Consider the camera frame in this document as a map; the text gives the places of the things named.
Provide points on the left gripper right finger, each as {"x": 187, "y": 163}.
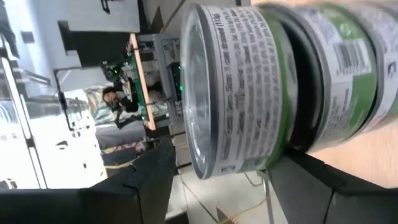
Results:
{"x": 326, "y": 199}

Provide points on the background wooden table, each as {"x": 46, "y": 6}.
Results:
{"x": 141, "y": 77}

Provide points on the orange striped floor tape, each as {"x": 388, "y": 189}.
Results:
{"x": 225, "y": 214}

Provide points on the person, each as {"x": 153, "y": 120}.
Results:
{"x": 115, "y": 99}

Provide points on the red patterned cloth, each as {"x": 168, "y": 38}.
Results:
{"x": 130, "y": 146}

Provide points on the wooden shelf with black frame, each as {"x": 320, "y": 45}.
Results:
{"x": 367, "y": 155}

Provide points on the black background robot arm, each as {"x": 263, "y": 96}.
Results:
{"x": 113, "y": 70}
{"x": 124, "y": 119}

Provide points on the black partition panel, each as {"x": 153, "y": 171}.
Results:
{"x": 99, "y": 46}

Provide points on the stack of green tuna cans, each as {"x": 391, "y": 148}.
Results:
{"x": 342, "y": 77}

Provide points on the green label tuna can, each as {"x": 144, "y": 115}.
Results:
{"x": 242, "y": 93}
{"x": 390, "y": 46}

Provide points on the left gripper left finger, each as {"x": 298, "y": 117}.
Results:
{"x": 93, "y": 205}

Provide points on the black station frame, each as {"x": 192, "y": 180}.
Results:
{"x": 62, "y": 97}

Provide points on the white patterned cloth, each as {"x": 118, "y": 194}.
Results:
{"x": 99, "y": 113}

